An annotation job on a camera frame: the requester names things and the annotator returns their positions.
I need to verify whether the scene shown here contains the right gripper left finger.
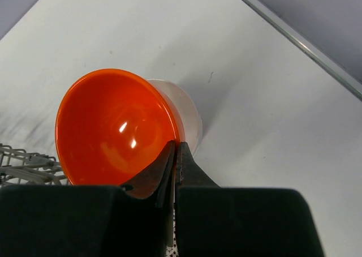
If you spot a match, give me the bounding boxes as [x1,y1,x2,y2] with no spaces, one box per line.
[1,141,175,256]

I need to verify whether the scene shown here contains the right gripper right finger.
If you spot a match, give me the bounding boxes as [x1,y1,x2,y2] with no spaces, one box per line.
[175,142,324,256]

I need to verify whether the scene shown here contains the brown patterned bowl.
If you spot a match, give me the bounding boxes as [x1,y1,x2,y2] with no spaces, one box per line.
[165,209,179,257]

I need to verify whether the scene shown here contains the orange bowl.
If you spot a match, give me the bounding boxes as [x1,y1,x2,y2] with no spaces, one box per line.
[55,68,186,185]

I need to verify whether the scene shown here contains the white bowl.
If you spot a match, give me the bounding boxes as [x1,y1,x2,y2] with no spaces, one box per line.
[147,79,203,156]

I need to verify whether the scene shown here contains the grey wire dish rack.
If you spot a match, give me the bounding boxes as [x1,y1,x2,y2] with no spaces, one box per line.
[1,144,70,188]

